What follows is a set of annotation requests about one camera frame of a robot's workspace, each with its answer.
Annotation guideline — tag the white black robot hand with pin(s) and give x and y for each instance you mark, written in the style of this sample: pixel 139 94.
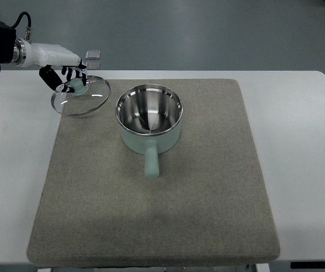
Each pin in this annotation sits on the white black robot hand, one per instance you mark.
pixel 58 65

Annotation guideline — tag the glass lid with green knob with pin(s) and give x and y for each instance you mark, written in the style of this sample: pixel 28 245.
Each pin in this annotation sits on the glass lid with green knob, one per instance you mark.
pixel 85 100

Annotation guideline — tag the lower metal floor plate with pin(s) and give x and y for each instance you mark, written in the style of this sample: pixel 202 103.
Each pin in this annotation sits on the lower metal floor plate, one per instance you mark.
pixel 93 65

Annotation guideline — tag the metal floor plate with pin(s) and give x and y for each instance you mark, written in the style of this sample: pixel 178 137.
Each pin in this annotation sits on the metal floor plate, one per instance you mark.
pixel 93 65
pixel 93 55

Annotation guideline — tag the upper metal floor plate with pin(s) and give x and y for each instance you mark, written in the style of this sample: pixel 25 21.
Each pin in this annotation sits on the upper metal floor plate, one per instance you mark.
pixel 93 55

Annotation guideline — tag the mint green saucepan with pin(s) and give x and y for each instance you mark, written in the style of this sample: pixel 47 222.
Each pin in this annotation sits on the mint green saucepan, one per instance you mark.
pixel 150 119

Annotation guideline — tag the grey felt mat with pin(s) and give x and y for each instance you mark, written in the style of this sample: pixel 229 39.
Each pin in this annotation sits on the grey felt mat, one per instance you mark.
pixel 201 203

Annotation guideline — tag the black table control panel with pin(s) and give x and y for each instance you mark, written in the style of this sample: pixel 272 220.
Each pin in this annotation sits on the black table control panel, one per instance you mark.
pixel 307 265

